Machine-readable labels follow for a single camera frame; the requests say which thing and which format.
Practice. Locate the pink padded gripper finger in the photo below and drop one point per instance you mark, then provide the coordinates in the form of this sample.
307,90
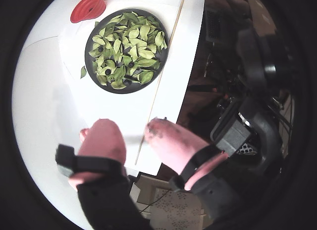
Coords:
101,146
173,146

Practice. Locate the dark blueberry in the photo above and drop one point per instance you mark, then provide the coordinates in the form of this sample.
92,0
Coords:
131,64
100,49
108,72

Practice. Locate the black round bowl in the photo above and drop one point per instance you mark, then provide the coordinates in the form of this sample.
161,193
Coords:
128,89

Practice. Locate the heap of green leaves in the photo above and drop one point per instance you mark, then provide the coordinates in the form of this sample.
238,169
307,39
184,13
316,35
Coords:
142,32

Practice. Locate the white board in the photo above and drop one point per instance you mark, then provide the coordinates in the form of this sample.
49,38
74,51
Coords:
111,108

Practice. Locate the thin wooden stick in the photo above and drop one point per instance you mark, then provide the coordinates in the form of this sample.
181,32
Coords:
154,96

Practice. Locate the grey black plastic device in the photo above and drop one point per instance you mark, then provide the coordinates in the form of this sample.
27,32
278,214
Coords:
232,137

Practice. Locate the loose green leaf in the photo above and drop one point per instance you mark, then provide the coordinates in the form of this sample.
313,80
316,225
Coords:
83,72

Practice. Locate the black ventilated panel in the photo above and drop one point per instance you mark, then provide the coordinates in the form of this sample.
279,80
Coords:
213,24

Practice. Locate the red collapsible funnel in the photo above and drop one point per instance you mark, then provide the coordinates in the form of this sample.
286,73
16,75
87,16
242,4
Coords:
86,7

